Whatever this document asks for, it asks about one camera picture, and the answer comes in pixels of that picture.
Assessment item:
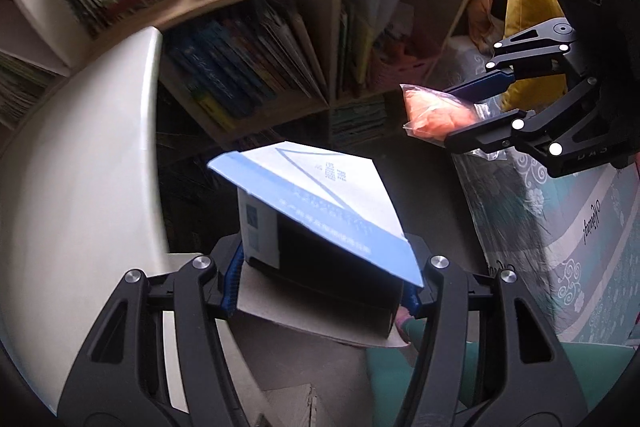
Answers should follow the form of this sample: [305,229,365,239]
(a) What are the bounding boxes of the row of blue spined books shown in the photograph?
[164,0,331,134]

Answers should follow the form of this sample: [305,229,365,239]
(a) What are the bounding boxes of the pink plastic basket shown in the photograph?
[369,49,437,90]

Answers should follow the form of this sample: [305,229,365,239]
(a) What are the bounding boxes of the orange cloth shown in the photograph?
[467,0,512,54]

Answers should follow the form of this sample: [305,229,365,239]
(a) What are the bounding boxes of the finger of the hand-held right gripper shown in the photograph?
[446,19,581,104]
[442,77,602,158]

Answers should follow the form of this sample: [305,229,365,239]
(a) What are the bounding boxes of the yellow pillow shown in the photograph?
[497,0,571,114]

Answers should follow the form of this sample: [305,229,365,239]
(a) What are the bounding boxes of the white and blue carton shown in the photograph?
[206,141,425,349]

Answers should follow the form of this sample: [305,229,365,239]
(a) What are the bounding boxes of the leaning papers and booklets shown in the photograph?
[339,0,418,98]

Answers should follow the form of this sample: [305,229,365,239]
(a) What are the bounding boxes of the patterned teal bed blanket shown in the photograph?
[447,32,640,349]

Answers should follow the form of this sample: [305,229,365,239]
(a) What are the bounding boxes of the teal cloth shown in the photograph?
[364,316,633,414]

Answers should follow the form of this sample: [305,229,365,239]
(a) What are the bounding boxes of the stack of pale books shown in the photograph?
[0,51,57,128]

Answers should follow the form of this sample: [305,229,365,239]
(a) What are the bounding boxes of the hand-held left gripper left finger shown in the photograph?
[57,234,246,427]

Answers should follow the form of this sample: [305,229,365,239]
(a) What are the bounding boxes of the stack of flat magazines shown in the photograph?
[330,98,403,148]

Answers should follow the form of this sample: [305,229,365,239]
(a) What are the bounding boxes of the orange item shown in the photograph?
[399,84,511,160]

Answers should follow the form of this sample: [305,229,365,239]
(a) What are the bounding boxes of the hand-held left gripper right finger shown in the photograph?
[395,234,588,427]

